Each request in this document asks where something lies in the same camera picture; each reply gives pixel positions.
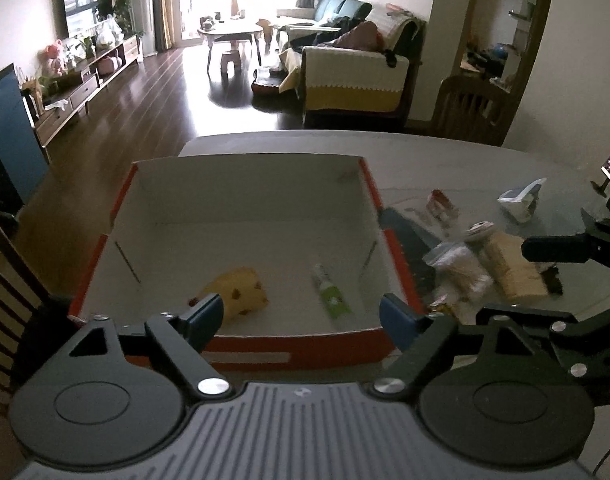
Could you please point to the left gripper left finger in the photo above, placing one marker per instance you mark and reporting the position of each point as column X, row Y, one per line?
column 202, row 321

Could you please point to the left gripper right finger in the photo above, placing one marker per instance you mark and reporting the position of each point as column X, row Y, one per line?
column 402, row 324

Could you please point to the beige sponge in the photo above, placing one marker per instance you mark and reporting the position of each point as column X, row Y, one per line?
column 517, row 277

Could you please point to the cotton swab bag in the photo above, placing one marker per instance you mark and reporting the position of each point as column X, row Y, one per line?
column 457, row 262

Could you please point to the grey white pouch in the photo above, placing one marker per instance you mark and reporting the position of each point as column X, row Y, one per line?
column 479, row 232

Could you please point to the red white cardboard box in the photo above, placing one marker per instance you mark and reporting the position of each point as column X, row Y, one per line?
column 178, row 223

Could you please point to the small red white packet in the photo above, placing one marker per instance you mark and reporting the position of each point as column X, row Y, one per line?
column 441, row 208

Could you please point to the wooden dining chair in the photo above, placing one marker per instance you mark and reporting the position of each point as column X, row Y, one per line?
column 472, row 110

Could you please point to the blue cabinet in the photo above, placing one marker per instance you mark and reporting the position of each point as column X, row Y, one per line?
column 22, row 162

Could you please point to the wooden TV cabinet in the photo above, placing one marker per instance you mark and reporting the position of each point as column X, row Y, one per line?
column 70, row 94

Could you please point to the cream yellow sofa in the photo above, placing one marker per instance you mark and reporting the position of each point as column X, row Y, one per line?
column 351, row 63

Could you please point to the small white stool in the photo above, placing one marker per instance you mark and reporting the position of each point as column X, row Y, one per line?
column 231, row 58

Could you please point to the coffee table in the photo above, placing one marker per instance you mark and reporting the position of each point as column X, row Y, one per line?
column 232, row 30

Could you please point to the television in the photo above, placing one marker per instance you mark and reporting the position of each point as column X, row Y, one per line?
column 82, row 15

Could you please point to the potted plant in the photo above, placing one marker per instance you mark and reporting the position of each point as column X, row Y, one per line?
column 125, row 17

